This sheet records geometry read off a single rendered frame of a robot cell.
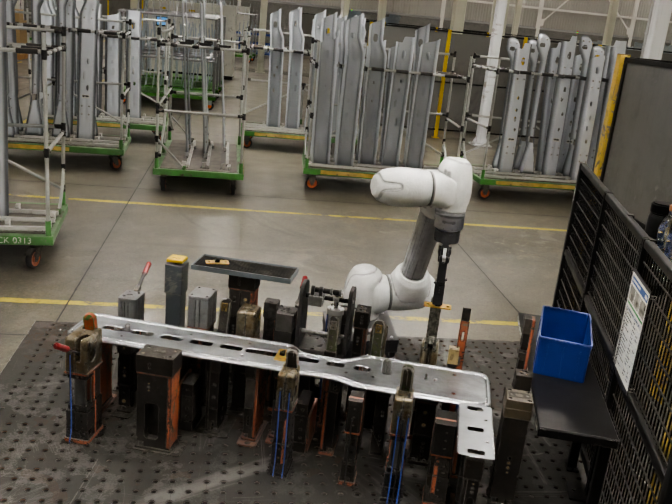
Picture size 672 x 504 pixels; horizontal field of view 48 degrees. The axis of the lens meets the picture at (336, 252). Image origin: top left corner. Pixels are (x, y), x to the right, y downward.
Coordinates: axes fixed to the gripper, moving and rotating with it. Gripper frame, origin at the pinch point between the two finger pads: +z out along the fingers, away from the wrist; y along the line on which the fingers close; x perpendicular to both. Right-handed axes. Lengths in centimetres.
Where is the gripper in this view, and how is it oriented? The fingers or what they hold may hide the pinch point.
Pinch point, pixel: (438, 292)
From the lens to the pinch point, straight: 232.1
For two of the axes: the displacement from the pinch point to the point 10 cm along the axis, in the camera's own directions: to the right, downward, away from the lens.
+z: -0.9, 9.5, 3.0
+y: -1.6, 2.8, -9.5
